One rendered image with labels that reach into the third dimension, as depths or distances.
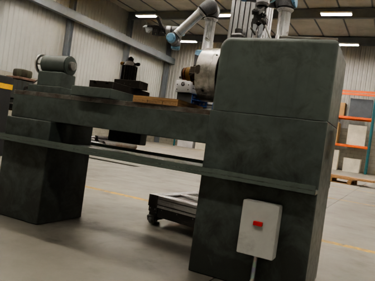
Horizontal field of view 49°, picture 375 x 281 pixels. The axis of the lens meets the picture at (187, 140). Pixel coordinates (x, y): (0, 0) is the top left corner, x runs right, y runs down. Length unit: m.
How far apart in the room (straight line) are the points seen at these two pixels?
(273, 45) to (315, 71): 0.25
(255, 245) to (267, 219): 0.14
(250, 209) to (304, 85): 0.65
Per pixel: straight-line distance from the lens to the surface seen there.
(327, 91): 2.06
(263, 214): 2.03
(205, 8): 3.37
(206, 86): 2.32
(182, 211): 3.06
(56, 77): 3.01
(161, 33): 3.57
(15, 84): 8.95
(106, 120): 2.59
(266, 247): 2.05
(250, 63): 2.17
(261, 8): 2.56
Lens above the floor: 0.71
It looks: 1 degrees down
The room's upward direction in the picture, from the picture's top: 8 degrees clockwise
